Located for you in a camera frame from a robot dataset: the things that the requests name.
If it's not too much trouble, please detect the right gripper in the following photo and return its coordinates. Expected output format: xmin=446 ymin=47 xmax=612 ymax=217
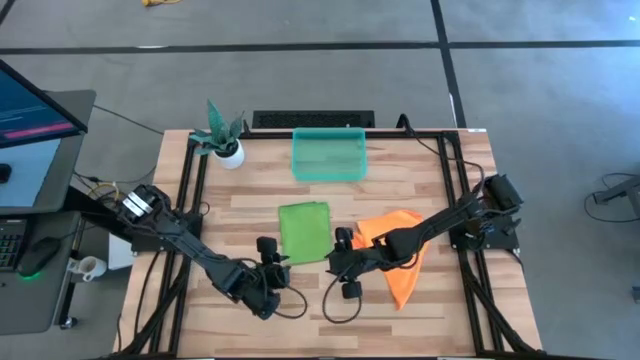
xmin=326 ymin=247 xmax=384 ymax=301

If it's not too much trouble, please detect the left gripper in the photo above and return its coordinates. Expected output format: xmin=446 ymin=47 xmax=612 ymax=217
xmin=249 ymin=252 xmax=293 ymax=304

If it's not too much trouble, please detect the green microfibre towel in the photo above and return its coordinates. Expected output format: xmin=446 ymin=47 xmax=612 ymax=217
xmin=277 ymin=201 xmax=333 ymax=266

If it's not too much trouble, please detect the orange microfibre towel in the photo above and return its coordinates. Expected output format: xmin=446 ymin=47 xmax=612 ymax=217
xmin=351 ymin=209 xmax=430 ymax=312

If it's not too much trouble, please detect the teal translucent plastic bin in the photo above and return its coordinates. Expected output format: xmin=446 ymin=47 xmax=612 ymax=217
xmin=291 ymin=126 xmax=369 ymax=183

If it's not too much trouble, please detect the white round plant pot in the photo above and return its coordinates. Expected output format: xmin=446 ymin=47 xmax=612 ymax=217
xmin=212 ymin=139 xmax=247 ymax=171

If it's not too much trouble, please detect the green snake plant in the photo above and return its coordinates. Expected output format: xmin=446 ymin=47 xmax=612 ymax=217
xmin=188 ymin=98 xmax=246 ymax=157

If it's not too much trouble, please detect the white box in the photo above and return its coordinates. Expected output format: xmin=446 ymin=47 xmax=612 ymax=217
xmin=107 ymin=232 xmax=135 ymax=271

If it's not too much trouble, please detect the white mug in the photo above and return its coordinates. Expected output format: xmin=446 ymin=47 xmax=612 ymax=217
xmin=67 ymin=255 xmax=108 ymax=283

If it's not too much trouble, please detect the grey office desk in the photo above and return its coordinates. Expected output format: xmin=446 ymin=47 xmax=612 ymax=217
xmin=0 ymin=89 xmax=97 ymax=337

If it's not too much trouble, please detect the black mouse green light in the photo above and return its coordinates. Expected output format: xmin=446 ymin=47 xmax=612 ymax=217
xmin=17 ymin=236 xmax=62 ymax=279

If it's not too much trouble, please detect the black backlit keyboard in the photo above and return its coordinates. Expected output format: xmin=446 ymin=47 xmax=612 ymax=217
xmin=0 ymin=217 xmax=30 ymax=274

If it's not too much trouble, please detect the grey stand base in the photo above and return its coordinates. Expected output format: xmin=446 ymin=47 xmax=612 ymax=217
xmin=583 ymin=172 xmax=640 ymax=225

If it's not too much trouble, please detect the computer monitor blue screen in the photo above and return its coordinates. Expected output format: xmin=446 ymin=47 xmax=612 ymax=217
xmin=0 ymin=58 xmax=90 ymax=150

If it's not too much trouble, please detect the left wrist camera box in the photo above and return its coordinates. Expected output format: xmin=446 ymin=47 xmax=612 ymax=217
xmin=256 ymin=236 xmax=279 ymax=265

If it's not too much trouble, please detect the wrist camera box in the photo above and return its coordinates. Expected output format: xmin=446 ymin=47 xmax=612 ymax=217
xmin=256 ymin=236 xmax=279 ymax=265
xmin=334 ymin=226 xmax=354 ymax=252

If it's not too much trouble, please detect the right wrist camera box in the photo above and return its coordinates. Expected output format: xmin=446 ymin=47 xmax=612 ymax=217
xmin=334 ymin=226 xmax=354 ymax=252

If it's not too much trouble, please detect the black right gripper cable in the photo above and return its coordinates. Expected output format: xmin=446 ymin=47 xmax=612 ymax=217
xmin=321 ymin=272 xmax=365 ymax=325

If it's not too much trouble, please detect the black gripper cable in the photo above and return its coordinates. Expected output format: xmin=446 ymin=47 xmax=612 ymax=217
xmin=321 ymin=272 xmax=365 ymax=325
xmin=273 ymin=284 xmax=309 ymax=320

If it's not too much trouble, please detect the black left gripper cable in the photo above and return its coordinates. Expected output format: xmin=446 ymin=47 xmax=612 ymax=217
xmin=273 ymin=284 xmax=309 ymax=320

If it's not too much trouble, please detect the black aluminium table frame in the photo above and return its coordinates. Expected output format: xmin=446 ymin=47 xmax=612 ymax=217
xmin=117 ymin=128 xmax=541 ymax=359

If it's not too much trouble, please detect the long black arm cable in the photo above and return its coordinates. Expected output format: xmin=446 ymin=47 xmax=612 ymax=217
xmin=396 ymin=113 xmax=487 ymax=194

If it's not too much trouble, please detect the yellow wire bundle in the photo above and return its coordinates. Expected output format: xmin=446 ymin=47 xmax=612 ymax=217
xmin=87 ymin=182 xmax=121 ymax=201

